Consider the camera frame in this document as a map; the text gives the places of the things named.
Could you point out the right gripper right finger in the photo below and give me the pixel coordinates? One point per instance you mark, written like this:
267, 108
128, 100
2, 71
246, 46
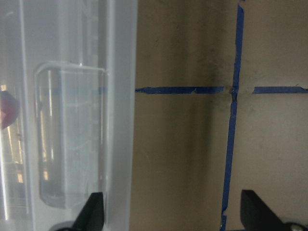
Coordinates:
255, 215

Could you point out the red block lower right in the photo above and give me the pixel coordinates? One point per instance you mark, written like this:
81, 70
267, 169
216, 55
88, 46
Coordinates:
9, 109

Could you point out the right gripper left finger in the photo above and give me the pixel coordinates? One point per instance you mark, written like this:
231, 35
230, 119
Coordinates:
91, 217

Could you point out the clear plastic box lid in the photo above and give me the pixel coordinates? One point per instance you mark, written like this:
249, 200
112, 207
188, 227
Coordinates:
71, 65

